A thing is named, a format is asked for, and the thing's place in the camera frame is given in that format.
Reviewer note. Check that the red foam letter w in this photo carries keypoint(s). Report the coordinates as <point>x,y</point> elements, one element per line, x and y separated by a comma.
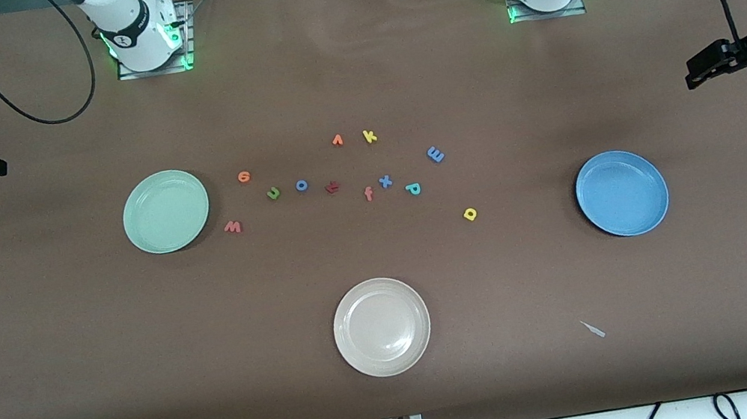
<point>232,227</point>

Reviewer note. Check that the yellow foam letter d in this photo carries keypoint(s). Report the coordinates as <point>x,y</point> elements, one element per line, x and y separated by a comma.
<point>473,216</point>

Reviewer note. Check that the orange foam letter g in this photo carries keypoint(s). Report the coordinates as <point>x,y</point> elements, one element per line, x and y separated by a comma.
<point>244,177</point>

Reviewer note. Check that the blue foam letter m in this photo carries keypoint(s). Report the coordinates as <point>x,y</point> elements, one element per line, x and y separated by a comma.
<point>436,154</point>

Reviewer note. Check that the green foam letter u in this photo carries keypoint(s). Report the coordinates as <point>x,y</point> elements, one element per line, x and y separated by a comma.
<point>273,196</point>

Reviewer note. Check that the teal foam letter p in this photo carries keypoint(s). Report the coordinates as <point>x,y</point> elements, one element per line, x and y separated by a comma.
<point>413,189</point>

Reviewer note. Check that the blue plate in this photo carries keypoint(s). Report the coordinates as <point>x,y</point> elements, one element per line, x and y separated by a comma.
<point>621,193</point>

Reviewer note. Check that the green plate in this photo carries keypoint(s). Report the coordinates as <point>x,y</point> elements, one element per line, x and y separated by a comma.
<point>166,211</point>

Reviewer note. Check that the brown table cover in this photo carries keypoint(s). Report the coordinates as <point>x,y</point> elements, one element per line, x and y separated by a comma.
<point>63,352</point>

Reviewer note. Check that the white tape scrap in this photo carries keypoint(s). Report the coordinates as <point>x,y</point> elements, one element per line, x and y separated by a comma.
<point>593,329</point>

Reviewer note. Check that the blue foam letter o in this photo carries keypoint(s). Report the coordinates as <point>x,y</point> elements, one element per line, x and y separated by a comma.
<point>297,186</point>

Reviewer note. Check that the blue foam letter x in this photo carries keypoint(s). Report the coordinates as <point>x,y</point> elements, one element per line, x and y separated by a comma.
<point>385,181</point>

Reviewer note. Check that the yellow foam letter k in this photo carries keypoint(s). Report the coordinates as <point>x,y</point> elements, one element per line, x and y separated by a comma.
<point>367,137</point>

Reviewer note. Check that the salmon foam letter f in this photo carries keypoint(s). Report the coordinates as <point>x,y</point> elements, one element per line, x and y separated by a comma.
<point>368,193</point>

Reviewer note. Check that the orange foam letter v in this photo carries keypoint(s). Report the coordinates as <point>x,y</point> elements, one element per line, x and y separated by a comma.
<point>336,138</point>

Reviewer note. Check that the beige plate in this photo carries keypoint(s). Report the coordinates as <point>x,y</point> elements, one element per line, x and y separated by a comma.
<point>382,327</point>

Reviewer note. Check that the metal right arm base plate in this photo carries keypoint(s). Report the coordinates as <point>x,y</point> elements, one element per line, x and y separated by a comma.
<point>187,36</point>

